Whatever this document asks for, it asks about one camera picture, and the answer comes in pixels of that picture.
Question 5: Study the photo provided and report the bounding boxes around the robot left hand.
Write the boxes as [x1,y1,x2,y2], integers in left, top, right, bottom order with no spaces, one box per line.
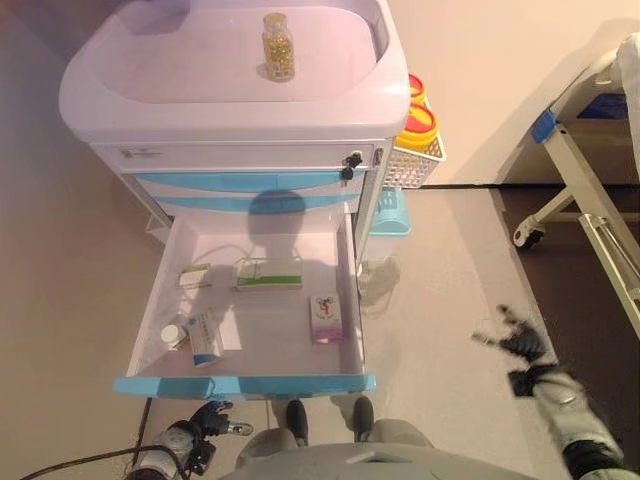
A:
[191,399,254,439]

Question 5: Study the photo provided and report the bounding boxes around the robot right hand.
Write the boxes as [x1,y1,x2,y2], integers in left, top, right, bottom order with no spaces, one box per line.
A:
[471,304,552,370]

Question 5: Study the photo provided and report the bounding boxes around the blue-front cart drawer with medicines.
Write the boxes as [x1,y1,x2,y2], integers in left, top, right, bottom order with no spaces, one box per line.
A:
[113,201,378,402]

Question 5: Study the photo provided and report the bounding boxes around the clear bottle of yellow capsules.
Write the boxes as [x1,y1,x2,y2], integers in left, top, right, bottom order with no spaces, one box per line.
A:
[260,11,298,83]

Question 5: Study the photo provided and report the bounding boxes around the blue white medicine box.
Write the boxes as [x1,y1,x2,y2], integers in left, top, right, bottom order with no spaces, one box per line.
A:
[181,308,227,369]

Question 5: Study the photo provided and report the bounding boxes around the small green white medicine box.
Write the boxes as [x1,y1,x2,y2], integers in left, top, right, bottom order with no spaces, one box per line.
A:
[178,263,214,291]

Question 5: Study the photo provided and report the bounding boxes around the long green white medicine box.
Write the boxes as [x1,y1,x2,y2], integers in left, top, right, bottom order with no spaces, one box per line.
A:
[230,256,306,293]

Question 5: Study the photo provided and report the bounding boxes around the pink white medicine box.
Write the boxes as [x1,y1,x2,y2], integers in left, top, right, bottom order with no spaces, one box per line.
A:
[308,293,348,347]

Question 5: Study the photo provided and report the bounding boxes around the robot left leg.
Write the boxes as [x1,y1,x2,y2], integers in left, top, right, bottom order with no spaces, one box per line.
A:
[236,399,310,470]

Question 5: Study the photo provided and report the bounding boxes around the robot leg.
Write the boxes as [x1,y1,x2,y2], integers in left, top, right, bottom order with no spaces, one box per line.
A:
[351,395,435,450]
[236,399,310,470]

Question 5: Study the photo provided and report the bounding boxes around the small white pill bottle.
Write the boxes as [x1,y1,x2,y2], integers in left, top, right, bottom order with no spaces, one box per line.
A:
[159,324,188,351]

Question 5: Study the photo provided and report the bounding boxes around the robot right leg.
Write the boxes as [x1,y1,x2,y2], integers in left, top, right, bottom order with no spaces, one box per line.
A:
[351,395,435,450]

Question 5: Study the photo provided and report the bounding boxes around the grey robot torso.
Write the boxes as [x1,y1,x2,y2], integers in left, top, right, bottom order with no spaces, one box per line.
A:
[218,441,540,480]

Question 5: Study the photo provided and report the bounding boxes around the blue lidded waste bin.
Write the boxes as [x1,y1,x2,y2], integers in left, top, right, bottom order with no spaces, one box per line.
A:
[366,188,414,267]

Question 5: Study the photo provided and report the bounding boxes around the white perforated side basket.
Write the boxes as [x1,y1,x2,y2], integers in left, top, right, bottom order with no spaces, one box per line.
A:
[384,131,448,191]

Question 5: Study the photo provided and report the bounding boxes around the yellow sharps container red lid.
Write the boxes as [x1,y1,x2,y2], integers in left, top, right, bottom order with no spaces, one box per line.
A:
[408,73,428,108]
[396,105,442,150]

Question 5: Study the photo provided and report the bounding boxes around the black cart keys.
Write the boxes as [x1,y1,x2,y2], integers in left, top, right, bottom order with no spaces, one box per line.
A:
[341,151,365,183]

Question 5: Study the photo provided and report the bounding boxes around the white medical cart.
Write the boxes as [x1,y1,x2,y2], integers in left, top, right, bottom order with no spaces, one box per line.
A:
[58,0,412,281]

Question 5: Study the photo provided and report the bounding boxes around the black cable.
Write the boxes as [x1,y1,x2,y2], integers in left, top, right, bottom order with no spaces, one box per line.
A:
[18,398,172,480]

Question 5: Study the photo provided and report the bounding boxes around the white hospital bed frame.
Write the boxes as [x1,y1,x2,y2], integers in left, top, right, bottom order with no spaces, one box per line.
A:
[511,31,640,327]

